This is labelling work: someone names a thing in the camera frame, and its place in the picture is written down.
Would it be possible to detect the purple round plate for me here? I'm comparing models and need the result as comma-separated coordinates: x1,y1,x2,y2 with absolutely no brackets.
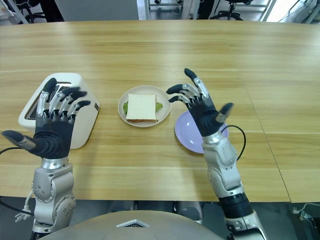
174,110,230,155

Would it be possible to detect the robot body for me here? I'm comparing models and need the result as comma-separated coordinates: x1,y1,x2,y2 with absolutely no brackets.
38,210,232,240

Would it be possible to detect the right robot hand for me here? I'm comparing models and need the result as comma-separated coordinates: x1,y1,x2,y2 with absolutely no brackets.
166,67,235,138

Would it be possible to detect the black cable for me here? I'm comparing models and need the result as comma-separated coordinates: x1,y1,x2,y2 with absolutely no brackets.
220,124,247,162
0,146,24,155

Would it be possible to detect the cream round plate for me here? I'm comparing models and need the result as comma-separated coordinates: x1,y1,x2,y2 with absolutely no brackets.
117,85,172,128

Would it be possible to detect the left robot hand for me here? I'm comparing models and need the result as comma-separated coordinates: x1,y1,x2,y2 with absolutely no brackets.
1,77,92,160

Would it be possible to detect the cream toaster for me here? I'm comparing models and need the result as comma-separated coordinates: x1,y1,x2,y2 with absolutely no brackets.
18,72,101,150

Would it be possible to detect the green lettuce leaf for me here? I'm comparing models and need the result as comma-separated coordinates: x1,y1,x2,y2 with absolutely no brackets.
122,100,165,114

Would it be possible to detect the white cord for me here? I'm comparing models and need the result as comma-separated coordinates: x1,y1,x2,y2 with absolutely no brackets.
14,189,35,224

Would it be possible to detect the black office chair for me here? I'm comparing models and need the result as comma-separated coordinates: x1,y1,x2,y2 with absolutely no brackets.
209,0,255,21

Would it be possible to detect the toasted bread slice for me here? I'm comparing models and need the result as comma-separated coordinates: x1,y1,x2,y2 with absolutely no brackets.
126,118,160,124

